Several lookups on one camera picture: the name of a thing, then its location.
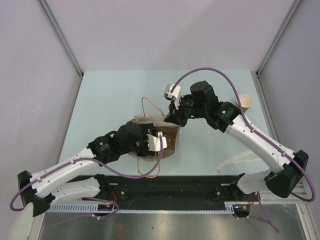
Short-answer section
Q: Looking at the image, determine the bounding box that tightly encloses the white wrapped straw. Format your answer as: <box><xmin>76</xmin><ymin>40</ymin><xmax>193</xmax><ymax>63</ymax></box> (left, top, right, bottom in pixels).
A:
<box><xmin>216</xmin><ymin>149</ymin><xmax>252</xmax><ymax>172</ymax></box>
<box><xmin>218</xmin><ymin>158</ymin><xmax>261</xmax><ymax>167</ymax></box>

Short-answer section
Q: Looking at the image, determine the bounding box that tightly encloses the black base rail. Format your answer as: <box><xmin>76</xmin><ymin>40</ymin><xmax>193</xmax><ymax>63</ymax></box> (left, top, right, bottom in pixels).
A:
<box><xmin>94</xmin><ymin>175</ymin><xmax>261</xmax><ymax>218</ymax></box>

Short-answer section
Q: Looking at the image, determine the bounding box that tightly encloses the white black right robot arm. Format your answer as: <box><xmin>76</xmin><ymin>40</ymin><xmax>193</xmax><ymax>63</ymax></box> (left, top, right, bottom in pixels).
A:
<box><xmin>164</xmin><ymin>81</ymin><xmax>309</xmax><ymax>201</ymax></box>

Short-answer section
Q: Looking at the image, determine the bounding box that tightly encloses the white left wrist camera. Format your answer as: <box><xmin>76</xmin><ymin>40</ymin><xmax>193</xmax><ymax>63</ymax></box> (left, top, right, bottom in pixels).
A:
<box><xmin>147</xmin><ymin>131</ymin><xmax>168</xmax><ymax>152</ymax></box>

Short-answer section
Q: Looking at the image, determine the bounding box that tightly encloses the white slotted cable duct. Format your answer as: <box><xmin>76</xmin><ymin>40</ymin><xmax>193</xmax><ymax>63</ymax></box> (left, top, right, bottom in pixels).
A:
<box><xmin>47</xmin><ymin>202</ymin><xmax>235</xmax><ymax>215</ymax></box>

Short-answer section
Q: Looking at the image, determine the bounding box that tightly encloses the brown paper bag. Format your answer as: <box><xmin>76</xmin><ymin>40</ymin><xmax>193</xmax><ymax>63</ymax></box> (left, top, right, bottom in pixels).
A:
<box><xmin>126</xmin><ymin>96</ymin><xmax>182</xmax><ymax>179</ymax></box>

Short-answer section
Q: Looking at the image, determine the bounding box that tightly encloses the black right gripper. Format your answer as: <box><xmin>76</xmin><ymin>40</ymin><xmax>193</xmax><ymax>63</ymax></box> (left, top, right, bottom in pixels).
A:
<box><xmin>164</xmin><ymin>95</ymin><xmax>207</xmax><ymax>128</ymax></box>

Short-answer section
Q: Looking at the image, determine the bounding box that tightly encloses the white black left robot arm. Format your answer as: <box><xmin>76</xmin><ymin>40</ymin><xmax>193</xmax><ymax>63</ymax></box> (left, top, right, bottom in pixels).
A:
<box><xmin>9</xmin><ymin>122</ymin><xmax>167</xmax><ymax>217</ymax></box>

